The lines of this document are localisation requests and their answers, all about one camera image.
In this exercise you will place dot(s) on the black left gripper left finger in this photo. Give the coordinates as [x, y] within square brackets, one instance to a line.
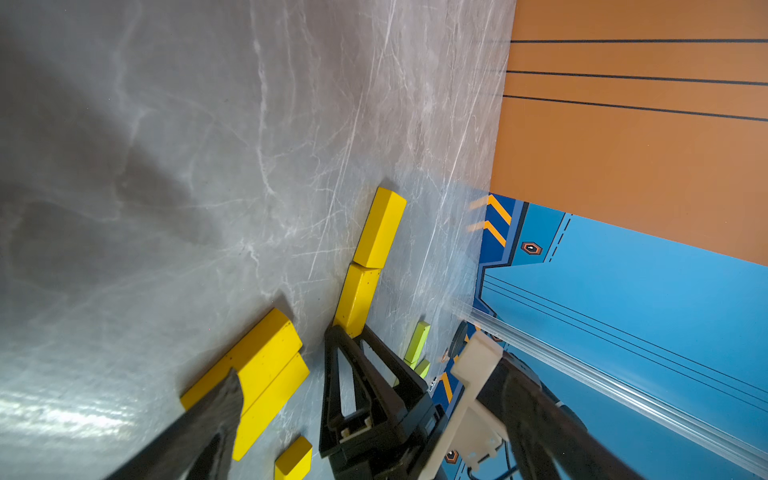
[199, 444]

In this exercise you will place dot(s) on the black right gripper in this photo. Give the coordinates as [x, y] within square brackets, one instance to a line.
[366, 444]

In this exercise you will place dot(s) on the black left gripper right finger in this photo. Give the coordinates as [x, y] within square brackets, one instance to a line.
[546, 441]

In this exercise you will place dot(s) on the lime green long block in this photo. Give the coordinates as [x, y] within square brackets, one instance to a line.
[422, 368]
[417, 343]

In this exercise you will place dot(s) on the small yellow cube block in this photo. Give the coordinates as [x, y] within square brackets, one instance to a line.
[295, 462]

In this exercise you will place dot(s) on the yellow long block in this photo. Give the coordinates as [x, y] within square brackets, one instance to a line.
[380, 229]
[259, 359]
[356, 298]
[268, 405]

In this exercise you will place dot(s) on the black microphone stand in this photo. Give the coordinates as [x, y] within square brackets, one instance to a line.
[459, 340]

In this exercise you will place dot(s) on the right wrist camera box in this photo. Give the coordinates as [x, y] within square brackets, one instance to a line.
[475, 440]

